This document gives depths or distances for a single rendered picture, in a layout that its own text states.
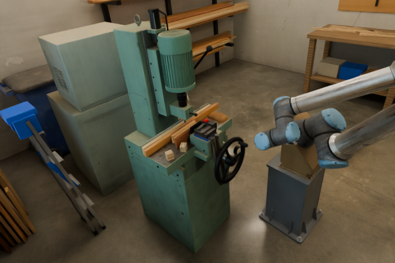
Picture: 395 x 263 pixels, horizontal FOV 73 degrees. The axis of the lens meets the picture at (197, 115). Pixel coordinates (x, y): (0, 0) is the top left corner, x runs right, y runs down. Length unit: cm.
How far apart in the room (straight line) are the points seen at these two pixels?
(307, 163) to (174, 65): 101
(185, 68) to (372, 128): 92
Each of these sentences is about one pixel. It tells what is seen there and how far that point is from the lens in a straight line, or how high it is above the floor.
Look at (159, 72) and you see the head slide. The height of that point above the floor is 129.
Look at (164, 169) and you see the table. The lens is 146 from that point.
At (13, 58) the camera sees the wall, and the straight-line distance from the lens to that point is 353.
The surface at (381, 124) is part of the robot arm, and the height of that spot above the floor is 116.
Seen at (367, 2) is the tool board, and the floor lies 116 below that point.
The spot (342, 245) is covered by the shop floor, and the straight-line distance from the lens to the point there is 233.
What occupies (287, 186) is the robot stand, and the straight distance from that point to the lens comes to 198.
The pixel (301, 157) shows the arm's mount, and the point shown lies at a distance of 180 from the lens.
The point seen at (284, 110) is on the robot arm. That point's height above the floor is 115.
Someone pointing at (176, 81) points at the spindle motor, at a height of 127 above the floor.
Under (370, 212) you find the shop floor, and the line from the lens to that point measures 260.
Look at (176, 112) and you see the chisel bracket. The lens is 162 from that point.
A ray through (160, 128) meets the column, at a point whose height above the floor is 88.
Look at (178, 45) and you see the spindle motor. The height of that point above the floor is 146.
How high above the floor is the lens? 183
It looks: 30 degrees down
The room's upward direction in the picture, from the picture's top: 6 degrees counter-clockwise
